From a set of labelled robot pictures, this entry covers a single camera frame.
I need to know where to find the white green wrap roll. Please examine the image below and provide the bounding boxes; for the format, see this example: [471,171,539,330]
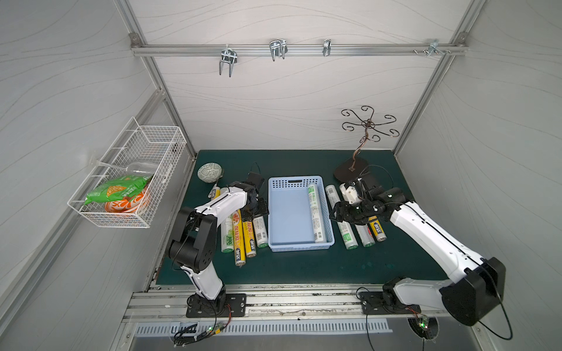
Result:
[325,185,358,250]
[220,214,234,253]

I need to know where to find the dark green table mat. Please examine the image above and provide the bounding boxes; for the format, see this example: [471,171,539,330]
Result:
[155,150,449,286]

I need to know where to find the yellow wrap roll long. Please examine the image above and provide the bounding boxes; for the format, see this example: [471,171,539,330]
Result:
[232,210,246,267]

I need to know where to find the double metal hook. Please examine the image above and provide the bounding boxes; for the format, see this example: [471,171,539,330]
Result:
[219,46,238,78]
[269,39,288,61]

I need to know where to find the white wrap roll group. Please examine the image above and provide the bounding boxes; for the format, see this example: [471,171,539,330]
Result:
[253,216,269,248]

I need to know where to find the clear wrap roll right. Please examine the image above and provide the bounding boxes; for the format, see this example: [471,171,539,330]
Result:
[339,184,376,247]

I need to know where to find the light blue plastic basket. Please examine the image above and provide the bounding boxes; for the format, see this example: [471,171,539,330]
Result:
[268,175,335,252]

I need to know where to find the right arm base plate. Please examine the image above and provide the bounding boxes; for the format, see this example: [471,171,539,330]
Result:
[356,290,422,316]

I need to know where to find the aluminium front rail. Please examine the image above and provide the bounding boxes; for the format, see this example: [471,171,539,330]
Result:
[122,284,484,323]

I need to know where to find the aluminium top rail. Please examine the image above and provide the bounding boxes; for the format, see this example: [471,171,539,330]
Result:
[131,42,468,58]

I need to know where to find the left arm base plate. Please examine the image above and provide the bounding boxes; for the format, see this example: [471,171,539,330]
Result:
[185,293,247,318]

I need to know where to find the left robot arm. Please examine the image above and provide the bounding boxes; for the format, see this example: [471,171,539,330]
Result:
[167,182,258,301]

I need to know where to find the double metal hook left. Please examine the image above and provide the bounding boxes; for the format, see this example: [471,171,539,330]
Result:
[219,46,238,78]

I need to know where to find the metal hook right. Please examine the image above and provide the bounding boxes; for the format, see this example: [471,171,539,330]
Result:
[412,39,452,57]

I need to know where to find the double metal hook middle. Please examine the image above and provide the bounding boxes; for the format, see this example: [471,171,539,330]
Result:
[269,39,288,61]

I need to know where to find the green snack bag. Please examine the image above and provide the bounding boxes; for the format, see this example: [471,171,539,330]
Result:
[84,175,152,205]

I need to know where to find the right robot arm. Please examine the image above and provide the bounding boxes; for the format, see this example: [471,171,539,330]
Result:
[330,185,506,326]

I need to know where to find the aluminium rail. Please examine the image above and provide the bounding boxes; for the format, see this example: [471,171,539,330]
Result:
[122,284,484,323]
[131,42,468,58]

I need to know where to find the orange snack bag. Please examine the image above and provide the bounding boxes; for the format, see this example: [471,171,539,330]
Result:
[104,190,146,213]

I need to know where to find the single metal hook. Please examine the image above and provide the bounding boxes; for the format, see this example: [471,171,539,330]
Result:
[322,39,332,57]

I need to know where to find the white slotted cable duct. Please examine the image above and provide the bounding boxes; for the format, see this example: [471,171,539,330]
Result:
[135,318,392,339]

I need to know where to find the bronze jewelry tree stand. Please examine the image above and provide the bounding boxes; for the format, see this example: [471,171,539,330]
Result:
[334,105,400,183]

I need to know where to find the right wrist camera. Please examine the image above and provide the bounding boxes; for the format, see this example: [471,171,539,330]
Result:
[340,184,361,206]

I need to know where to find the white wire wall basket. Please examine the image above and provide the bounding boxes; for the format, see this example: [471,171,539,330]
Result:
[67,118,186,228]

